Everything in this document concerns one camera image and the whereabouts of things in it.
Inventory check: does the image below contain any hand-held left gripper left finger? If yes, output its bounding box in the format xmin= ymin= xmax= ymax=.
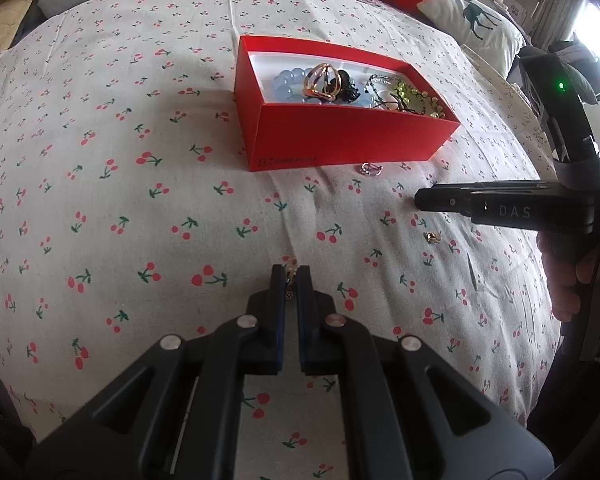
xmin=25 ymin=264 xmax=287 ymax=480

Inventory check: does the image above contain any blue bead bracelet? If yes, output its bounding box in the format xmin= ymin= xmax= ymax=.
xmin=272 ymin=66 xmax=377 ymax=109

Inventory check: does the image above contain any green gem gold ring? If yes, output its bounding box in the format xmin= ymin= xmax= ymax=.
xmin=302 ymin=62 xmax=342 ymax=100

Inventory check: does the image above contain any yellow-green bead bracelet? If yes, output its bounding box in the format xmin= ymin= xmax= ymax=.
xmin=392 ymin=82 xmax=449 ymax=120

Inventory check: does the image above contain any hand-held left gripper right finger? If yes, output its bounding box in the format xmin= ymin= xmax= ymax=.
xmin=297 ymin=265 xmax=556 ymax=480

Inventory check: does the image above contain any deer print pillow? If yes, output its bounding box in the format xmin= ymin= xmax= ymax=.
xmin=416 ymin=0 xmax=527 ymax=75

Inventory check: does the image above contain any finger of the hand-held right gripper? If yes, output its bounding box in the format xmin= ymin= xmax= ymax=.
xmin=413 ymin=182 xmax=481 ymax=217

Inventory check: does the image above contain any black hair claw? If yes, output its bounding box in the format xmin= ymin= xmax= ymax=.
xmin=336 ymin=71 xmax=363 ymax=102

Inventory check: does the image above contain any person's right hand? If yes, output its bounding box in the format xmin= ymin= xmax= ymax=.
xmin=536 ymin=232 xmax=600 ymax=322

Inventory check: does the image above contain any red cardboard box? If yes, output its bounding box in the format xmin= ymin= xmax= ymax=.
xmin=233 ymin=35 xmax=462 ymax=174

